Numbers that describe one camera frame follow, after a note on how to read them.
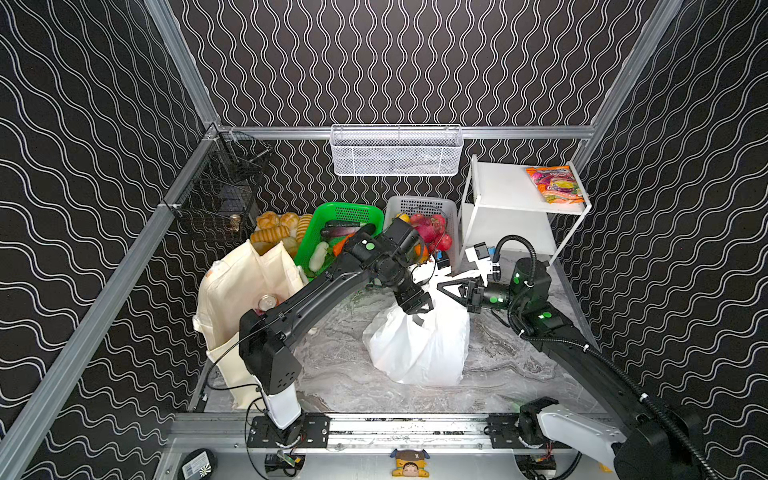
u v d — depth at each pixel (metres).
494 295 0.64
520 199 0.82
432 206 1.17
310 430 0.75
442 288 0.69
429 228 1.03
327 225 1.16
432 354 0.75
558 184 0.80
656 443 0.39
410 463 0.68
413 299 0.63
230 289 0.76
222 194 0.92
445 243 1.03
